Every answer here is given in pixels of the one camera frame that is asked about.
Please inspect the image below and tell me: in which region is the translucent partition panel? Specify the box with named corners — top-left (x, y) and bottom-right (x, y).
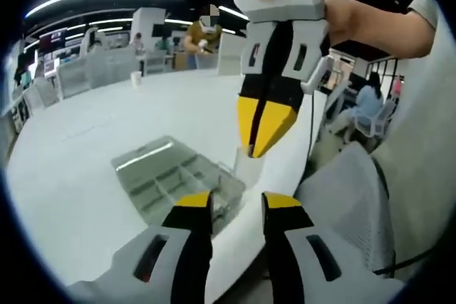
top-left (85, 49), bottom-right (140, 90)

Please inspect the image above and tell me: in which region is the white office chair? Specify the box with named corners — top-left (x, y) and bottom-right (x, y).
top-left (356, 99), bottom-right (398, 138)

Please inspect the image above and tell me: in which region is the clear plastic organizer box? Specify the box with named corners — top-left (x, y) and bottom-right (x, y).
top-left (110, 135), bottom-right (247, 238)

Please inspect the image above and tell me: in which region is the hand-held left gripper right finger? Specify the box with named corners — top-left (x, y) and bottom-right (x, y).
top-left (261, 192), bottom-right (405, 304)

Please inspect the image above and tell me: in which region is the white desk partition panel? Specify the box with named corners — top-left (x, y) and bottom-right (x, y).
top-left (217, 33), bottom-right (247, 75)

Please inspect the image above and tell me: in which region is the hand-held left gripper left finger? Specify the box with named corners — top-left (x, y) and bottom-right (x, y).
top-left (66, 190), bottom-right (214, 304)

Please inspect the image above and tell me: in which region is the person's pale shirt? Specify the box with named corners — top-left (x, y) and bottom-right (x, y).
top-left (370, 0), bottom-right (456, 278)

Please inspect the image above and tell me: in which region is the grey mesh office chair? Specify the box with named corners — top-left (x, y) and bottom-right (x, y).
top-left (294, 142), bottom-right (397, 278)

